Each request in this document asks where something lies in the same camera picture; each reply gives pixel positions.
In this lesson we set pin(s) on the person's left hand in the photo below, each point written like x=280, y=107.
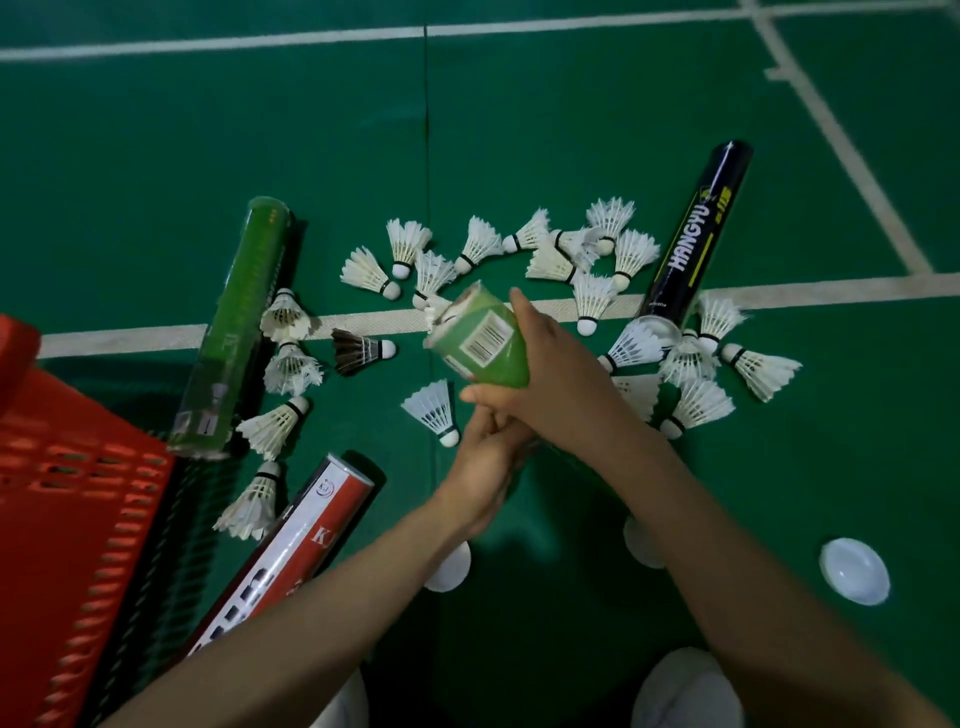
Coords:
x=480, y=480

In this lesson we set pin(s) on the person's right hand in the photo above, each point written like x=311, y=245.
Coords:
x=570, y=390

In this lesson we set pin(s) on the person's right thumb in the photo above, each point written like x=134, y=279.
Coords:
x=491, y=397

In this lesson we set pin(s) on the person's left fingers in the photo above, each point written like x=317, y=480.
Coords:
x=491, y=431

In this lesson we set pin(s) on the green shuttlecock tube with barcode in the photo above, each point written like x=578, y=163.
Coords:
x=484, y=337

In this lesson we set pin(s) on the person's left forearm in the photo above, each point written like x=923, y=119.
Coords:
x=300, y=630

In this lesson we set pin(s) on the person's right forearm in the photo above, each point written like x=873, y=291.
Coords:
x=750, y=592

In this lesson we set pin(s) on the black feather shuttlecock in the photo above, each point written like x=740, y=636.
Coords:
x=356, y=351

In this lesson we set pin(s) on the white plastic tube cap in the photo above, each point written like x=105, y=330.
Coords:
x=855, y=571
x=452, y=570
x=639, y=541

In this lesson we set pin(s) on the scattered group of white shuttlecocks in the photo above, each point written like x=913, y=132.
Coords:
x=480, y=241

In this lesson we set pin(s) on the red and white shuttlecock tube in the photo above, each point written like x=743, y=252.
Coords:
x=300, y=544

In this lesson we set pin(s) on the black shuttlecock tube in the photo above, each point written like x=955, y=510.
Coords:
x=697, y=240

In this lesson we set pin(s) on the long green shuttlecock tube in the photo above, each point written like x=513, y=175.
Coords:
x=238, y=315

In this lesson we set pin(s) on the person's right leg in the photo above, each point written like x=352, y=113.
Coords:
x=686, y=694

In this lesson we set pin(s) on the red plastic basket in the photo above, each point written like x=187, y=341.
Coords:
x=67, y=510

